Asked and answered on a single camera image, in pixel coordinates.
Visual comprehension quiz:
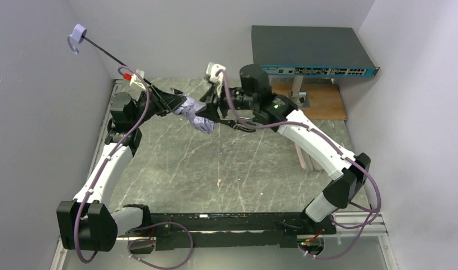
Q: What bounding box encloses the teal network switch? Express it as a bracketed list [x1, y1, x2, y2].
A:
[251, 25, 380, 78]

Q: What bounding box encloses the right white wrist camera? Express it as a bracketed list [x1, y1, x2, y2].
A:
[204, 62, 226, 84]

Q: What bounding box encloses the lilac umbrella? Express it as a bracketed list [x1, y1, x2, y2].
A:
[67, 24, 215, 134]

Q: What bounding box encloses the metal stand post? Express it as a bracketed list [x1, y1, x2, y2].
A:
[288, 75, 310, 108]

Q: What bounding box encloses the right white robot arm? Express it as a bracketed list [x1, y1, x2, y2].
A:
[197, 62, 370, 223]

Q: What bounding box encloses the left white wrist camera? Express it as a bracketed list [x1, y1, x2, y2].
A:
[123, 73, 146, 91]

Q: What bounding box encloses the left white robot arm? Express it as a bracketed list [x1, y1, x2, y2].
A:
[56, 88, 186, 252]

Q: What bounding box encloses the pink umbrella case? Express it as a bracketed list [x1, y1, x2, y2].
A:
[295, 144, 324, 172]

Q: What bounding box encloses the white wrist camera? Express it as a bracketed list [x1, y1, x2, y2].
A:
[123, 73, 146, 91]
[204, 62, 226, 84]

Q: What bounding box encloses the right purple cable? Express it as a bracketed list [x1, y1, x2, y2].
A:
[219, 69, 383, 260]

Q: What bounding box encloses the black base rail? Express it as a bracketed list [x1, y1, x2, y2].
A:
[125, 212, 336, 251]

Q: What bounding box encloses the wooden base board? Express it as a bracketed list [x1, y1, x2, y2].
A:
[270, 82, 348, 121]

